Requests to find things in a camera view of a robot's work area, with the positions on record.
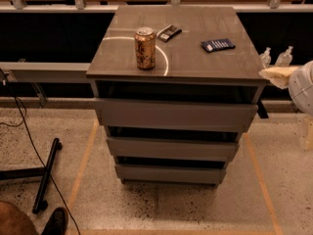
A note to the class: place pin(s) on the clear sanitizer bottle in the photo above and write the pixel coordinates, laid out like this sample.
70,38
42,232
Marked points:
266,58
285,58

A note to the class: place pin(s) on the clear sanitizer bottle right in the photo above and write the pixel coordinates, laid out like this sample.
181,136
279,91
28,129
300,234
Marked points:
285,58

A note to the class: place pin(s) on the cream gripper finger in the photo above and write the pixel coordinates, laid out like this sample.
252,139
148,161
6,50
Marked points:
278,76

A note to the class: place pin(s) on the black stand base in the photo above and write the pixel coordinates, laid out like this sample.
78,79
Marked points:
43,172

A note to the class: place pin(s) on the gold soda can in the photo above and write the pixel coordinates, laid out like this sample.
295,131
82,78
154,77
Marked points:
145,48

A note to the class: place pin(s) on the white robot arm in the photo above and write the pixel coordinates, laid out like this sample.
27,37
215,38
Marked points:
299,82

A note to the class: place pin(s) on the black shoe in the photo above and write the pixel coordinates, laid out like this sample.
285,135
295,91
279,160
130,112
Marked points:
57,223

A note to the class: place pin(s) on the clear sanitizer bottle left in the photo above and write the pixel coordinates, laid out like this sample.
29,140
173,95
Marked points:
266,58

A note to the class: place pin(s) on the grey metal rail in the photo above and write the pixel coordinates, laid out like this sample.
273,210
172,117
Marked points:
46,72

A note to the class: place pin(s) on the dark chocolate rxbar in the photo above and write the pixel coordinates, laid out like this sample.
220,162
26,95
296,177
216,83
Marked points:
168,33

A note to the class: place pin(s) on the brown trouser leg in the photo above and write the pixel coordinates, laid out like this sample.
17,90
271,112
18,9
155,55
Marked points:
14,222

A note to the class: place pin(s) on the grey drawer cabinet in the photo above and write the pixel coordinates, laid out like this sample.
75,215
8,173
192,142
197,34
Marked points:
182,120

